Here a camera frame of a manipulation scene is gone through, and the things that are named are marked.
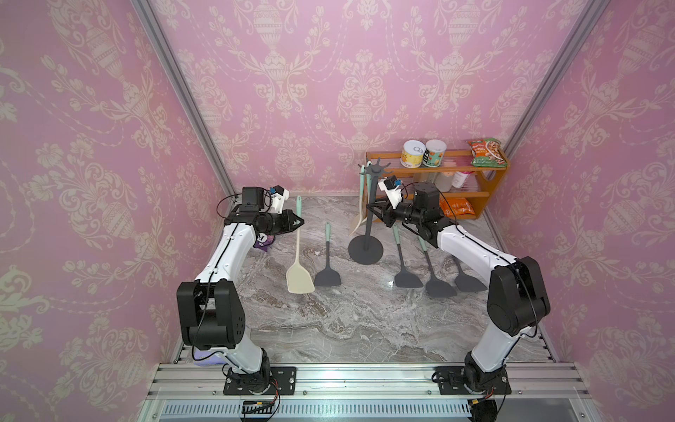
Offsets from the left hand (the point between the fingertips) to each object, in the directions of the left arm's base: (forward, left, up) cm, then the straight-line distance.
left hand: (301, 222), depth 86 cm
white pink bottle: (+22, -58, 0) cm, 62 cm away
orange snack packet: (+23, -62, -15) cm, 68 cm away
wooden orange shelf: (+21, -61, -4) cm, 65 cm away
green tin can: (+19, -44, +14) cm, 50 cm away
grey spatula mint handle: (-9, -8, -20) cm, 24 cm away
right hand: (+4, -23, +5) cm, 24 cm away
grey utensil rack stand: (+2, -23, -19) cm, 30 cm away
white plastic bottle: (+22, -52, 0) cm, 57 cm away
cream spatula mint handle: (-17, 0, -8) cm, 18 cm away
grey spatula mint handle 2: (-10, -36, -19) cm, 42 cm away
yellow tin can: (+19, -36, +14) cm, 43 cm away
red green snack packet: (+21, -63, +13) cm, 67 cm away
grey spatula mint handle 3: (-13, -46, -20) cm, 52 cm away
